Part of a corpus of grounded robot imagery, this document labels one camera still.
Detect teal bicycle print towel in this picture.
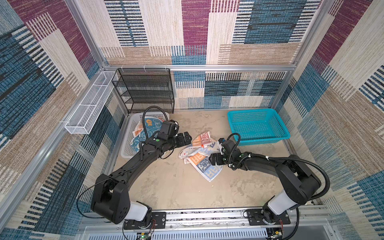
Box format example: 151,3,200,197
130,117,163,152

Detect aluminium mounting rail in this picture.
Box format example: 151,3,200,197
77,205,334,232

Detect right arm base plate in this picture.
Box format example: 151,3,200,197
243,209,291,226

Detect rabbit print striped towel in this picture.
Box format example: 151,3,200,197
179,131,223,182

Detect black wire shelf rack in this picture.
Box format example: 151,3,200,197
112,68,175,114

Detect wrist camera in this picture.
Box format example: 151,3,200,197
157,120,179,140
219,138,235,155

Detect teal plastic basket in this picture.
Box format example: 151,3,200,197
227,109,291,146

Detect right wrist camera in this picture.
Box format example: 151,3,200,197
219,138,235,155

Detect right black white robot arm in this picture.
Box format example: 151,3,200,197
209,133,331,225

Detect white plastic laundry basket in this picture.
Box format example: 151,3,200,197
120,112,166,159

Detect white wire mesh tray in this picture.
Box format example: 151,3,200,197
65,71,115,135

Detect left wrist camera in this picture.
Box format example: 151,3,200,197
157,120,179,140

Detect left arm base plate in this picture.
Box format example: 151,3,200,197
123,212,167,230

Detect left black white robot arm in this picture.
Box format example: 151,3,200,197
91,119,192,227

